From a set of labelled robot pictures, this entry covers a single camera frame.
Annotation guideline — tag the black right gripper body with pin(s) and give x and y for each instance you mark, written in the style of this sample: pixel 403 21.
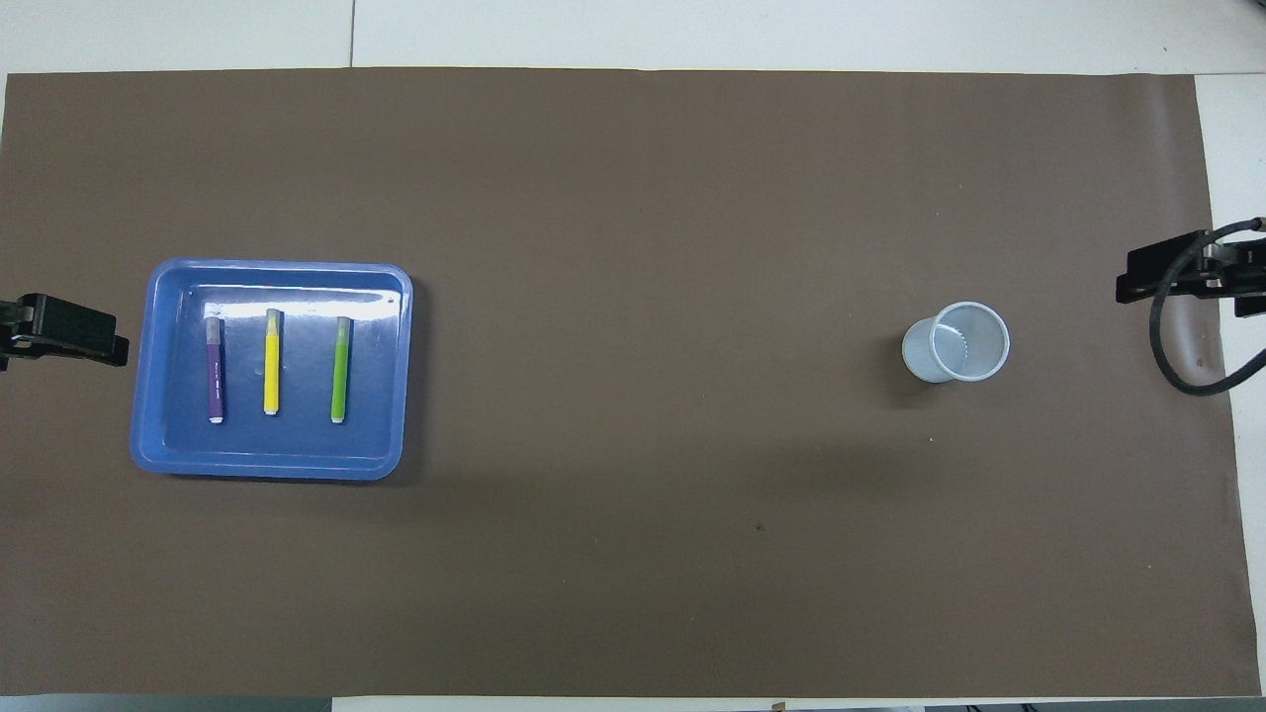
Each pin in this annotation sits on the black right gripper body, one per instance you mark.
pixel 1248 272

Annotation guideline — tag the green marker pen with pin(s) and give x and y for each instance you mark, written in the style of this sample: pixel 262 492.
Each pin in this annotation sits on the green marker pen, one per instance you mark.
pixel 340 376

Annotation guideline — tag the translucent plastic cup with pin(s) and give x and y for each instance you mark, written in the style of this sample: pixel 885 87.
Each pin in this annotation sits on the translucent plastic cup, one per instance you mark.
pixel 930 356

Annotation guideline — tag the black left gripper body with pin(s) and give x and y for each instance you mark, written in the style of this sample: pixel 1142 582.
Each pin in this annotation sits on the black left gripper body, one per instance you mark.
pixel 8 331

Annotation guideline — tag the blue plastic tray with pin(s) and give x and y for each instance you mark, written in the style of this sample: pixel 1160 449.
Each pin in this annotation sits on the blue plastic tray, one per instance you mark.
pixel 297 450

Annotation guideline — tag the yellow marker pen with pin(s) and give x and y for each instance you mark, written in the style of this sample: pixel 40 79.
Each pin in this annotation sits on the yellow marker pen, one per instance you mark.
pixel 272 366

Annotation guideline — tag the brown table mat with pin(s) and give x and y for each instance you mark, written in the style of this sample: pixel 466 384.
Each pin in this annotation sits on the brown table mat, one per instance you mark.
pixel 633 198

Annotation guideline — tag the purple marker pen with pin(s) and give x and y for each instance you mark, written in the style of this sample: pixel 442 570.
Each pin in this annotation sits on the purple marker pen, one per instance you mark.
pixel 215 376

